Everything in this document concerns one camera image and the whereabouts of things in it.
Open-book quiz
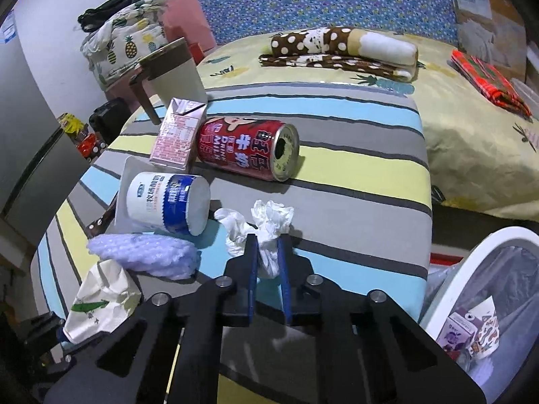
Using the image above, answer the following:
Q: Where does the paper bag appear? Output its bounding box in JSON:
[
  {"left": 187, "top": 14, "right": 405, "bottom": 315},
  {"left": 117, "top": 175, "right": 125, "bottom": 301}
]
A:
[{"left": 63, "top": 260, "right": 141, "bottom": 344}]

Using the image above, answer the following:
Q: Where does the white plastic bowl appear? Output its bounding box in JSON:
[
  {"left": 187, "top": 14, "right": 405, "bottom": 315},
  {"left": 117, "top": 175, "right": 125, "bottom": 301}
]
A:
[{"left": 511, "top": 77, "right": 539, "bottom": 119}]

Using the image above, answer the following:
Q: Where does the white tissue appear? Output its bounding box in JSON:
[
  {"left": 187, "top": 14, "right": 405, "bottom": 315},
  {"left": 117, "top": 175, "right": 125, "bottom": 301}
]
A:
[{"left": 214, "top": 200, "right": 294, "bottom": 279}]

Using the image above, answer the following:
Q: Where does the pink strawberry milk carton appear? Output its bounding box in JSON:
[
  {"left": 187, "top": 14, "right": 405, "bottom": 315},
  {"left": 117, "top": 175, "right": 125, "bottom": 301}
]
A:
[{"left": 149, "top": 98, "right": 207, "bottom": 172}]

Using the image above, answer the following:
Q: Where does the red milk can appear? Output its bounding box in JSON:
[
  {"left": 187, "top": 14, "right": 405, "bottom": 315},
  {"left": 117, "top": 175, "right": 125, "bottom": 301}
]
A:
[{"left": 196, "top": 116, "right": 300, "bottom": 181}]

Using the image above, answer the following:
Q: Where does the brown snack wrapper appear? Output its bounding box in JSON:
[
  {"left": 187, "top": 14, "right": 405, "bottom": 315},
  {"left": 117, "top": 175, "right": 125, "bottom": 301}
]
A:
[{"left": 87, "top": 194, "right": 118, "bottom": 238}]

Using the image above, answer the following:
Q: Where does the brown beige lidded mug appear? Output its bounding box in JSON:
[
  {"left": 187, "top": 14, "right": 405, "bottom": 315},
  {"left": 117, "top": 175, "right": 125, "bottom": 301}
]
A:
[{"left": 129, "top": 37, "right": 208, "bottom": 125}]

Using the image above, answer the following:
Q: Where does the blue patterned headboard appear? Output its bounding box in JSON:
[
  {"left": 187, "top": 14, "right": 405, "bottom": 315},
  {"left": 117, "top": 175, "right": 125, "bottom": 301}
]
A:
[{"left": 183, "top": 0, "right": 461, "bottom": 47}]

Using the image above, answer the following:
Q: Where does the silver refrigerator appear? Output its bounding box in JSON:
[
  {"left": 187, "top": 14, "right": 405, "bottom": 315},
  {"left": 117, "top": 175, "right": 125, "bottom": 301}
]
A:
[{"left": 0, "top": 12, "right": 89, "bottom": 245}]

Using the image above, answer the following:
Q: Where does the bedding package box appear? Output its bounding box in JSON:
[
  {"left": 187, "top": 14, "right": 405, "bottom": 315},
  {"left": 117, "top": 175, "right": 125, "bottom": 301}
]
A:
[{"left": 452, "top": 0, "right": 527, "bottom": 81}]

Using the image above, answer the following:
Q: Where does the clear plastic bin liner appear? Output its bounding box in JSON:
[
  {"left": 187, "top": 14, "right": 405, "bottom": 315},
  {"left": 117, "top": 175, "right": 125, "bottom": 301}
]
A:
[{"left": 419, "top": 245, "right": 538, "bottom": 403}]

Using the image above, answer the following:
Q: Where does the pineapple print bedding bundle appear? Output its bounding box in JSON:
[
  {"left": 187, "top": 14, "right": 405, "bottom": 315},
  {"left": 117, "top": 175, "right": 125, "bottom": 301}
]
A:
[{"left": 81, "top": 0, "right": 168, "bottom": 90}]

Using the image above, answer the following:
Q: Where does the pink storage box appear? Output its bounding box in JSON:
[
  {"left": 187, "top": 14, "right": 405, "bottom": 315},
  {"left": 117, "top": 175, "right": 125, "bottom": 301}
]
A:
[{"left": 105, "top": 70, "right": 140, "bottom": 112}]

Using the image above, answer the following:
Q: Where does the black suitcase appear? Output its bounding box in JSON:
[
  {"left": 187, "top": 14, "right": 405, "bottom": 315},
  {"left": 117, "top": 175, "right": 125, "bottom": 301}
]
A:
[{"left": 89, "top": 98, "right": 132, "bottom": 144}]

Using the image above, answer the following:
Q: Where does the red toy car box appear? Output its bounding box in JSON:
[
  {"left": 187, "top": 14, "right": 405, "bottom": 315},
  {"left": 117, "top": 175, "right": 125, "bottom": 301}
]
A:
[{"left": 57, "top": 113, "right": 108, "bottom": 162}]

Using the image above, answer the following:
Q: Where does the red plaid folded cloth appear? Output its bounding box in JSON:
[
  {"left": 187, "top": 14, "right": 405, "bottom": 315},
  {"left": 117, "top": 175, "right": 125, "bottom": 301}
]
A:
[{"left": 450, "top": 49, "right": 533, "bottom": 121}]

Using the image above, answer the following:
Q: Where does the striped table cloth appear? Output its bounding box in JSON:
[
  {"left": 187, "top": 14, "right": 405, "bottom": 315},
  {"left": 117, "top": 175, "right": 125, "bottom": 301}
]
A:
[{"left": 29, "top": 81, "right": 434, "bottom": 404}]

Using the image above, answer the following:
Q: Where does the brown polka dot blanket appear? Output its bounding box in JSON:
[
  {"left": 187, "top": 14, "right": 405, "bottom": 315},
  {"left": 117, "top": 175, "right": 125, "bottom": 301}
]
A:
[{"left": 258, "top": 27, "right": 418, "bottom": 82}]

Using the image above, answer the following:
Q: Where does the black bag on bundle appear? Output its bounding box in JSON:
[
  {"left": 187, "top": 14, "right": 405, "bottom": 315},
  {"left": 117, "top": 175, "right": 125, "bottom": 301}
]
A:
[{"left": 78, "top": 0, "right": 141, "bottom": 33}]

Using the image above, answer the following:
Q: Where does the yellow pineapple bed sheet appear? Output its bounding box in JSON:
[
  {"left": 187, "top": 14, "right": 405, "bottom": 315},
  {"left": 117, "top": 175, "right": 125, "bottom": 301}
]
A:
[{"left": 197, "top": 34, "right": 538, "bottom": 221}]

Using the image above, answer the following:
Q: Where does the white blue yogurt cup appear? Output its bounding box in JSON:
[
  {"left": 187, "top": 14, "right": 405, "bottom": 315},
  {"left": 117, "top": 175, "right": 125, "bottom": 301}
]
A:
[{"left": 114, "top": 156, "right": 210, "bottom": 236}]

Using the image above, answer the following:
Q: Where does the white round trash bin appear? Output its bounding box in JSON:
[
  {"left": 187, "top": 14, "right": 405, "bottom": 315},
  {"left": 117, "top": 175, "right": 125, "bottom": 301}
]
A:
[{"left": 419, "top": 226, "right": 538, "bottom": 403}]

